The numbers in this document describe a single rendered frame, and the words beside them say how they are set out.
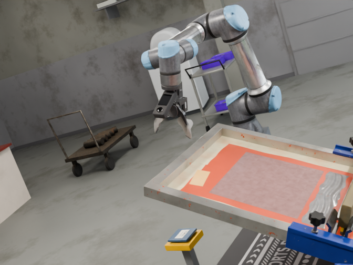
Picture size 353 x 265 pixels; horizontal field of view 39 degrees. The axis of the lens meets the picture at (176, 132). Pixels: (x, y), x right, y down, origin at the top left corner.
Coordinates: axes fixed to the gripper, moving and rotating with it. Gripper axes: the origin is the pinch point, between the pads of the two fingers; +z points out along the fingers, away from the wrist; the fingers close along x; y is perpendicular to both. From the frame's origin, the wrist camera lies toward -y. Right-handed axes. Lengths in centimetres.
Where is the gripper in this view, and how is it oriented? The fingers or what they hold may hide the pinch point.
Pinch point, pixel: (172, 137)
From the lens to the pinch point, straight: 185.2
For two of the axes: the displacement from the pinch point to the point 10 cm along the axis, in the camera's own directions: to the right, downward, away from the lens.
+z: 0.6, 9.2, 3.9
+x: -8.8, -1.3, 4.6
